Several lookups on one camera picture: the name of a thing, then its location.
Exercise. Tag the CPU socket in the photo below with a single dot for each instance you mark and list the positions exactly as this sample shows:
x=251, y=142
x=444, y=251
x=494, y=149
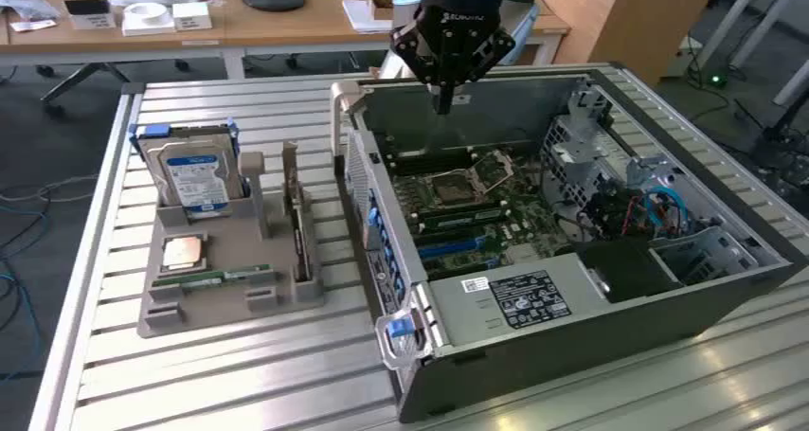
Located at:
x=451, y=192

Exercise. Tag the flat white box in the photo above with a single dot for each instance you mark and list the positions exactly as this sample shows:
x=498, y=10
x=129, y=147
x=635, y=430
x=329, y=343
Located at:
x=148, y=29

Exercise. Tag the silver metal drive cage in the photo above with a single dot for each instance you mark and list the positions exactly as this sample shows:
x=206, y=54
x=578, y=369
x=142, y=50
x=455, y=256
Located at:
x=587, y=166

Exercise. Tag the green RAM stick white label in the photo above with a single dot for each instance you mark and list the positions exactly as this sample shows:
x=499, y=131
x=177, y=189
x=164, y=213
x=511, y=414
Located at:
x=208, y=276

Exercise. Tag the grey metal disk bay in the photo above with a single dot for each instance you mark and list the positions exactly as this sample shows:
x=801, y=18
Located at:
x=726, y=256

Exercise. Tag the green RAM stick in motherboard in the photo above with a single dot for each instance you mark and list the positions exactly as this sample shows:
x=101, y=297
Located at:
x=460, y=219

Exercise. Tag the white table leg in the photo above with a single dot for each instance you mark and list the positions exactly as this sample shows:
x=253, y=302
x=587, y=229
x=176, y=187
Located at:
x=751, y=42

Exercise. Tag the white paper stack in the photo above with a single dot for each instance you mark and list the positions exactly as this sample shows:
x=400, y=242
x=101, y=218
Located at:
x=365, y=19

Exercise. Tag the black device with green light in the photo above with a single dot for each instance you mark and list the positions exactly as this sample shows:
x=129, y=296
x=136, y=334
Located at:
x=715, y=78

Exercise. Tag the white tape roll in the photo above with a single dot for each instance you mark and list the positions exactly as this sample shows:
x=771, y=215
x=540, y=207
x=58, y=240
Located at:
x=145, y=12

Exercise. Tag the beige plastic parts rack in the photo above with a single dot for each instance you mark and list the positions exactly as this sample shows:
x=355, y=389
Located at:
x=217, y=312

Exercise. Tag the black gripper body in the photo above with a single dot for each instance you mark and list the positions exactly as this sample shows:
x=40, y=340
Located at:
x=460, y=5

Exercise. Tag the grey chair base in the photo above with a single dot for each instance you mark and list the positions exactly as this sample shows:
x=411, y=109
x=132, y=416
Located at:
x=81, y=78

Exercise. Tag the red and white card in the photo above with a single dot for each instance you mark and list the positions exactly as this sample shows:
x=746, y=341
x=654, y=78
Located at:
x=32, y=26

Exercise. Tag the blue expansion slot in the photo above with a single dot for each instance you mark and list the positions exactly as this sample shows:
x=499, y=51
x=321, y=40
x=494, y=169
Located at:
x=451, y=248

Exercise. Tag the wooden cabinet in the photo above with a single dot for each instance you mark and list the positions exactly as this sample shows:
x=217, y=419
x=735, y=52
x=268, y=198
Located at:
x=631, y=23

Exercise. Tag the wooden office desk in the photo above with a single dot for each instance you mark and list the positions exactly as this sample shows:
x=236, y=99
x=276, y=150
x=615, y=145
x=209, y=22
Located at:
x=157, y=42

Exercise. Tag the hard disk in blue caddy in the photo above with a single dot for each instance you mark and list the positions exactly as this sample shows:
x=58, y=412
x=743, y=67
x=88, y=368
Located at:
x=189, y=175

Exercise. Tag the dark grey PC case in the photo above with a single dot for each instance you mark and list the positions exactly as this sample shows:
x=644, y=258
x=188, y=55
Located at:
x=568, y=355

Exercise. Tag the small white box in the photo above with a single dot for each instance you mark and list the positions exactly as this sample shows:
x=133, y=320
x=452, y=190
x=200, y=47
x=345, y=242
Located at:
x=190, y=16

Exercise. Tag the CPU chip with metal lid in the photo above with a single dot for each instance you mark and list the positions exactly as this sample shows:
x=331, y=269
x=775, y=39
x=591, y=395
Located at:
x=181, y=252

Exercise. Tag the white box with black top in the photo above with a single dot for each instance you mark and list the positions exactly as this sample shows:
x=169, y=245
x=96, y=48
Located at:
x=89, y=14

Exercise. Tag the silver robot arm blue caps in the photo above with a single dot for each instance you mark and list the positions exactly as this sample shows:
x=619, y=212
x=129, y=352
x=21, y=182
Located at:
x=392, y=64

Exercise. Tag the grey power supply with label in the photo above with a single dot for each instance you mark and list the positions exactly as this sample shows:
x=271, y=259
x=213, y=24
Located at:
x=460, y=317

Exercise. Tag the green motherboard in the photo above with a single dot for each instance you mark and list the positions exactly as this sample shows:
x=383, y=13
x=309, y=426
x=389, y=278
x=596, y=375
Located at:
x=524, y=213

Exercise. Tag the graphics card with metal bracket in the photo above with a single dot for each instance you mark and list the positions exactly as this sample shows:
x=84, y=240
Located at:
x=301, y=241

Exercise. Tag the blue case latch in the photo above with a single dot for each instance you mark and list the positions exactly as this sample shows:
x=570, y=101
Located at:
x=397, y=329

